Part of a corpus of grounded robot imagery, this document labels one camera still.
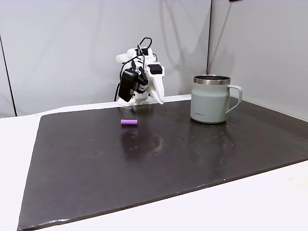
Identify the black table mat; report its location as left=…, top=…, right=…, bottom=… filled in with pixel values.
left=17, top=99, right=308, bottom=231

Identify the pale green steel mug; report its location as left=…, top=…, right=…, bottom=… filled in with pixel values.
left=190, top=75, right=243, bottom=124

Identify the black oval camera box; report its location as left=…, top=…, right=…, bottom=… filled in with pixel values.
left=117, top=68, right=140, bottom=103

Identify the purple pen grip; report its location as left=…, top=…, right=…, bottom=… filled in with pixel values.
left=120, top=118, right=139, bottom=127

